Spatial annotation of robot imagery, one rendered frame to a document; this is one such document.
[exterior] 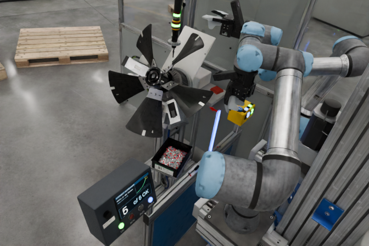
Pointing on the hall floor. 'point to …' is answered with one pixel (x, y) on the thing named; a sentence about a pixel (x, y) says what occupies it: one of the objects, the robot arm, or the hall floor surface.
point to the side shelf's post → (194, 130)
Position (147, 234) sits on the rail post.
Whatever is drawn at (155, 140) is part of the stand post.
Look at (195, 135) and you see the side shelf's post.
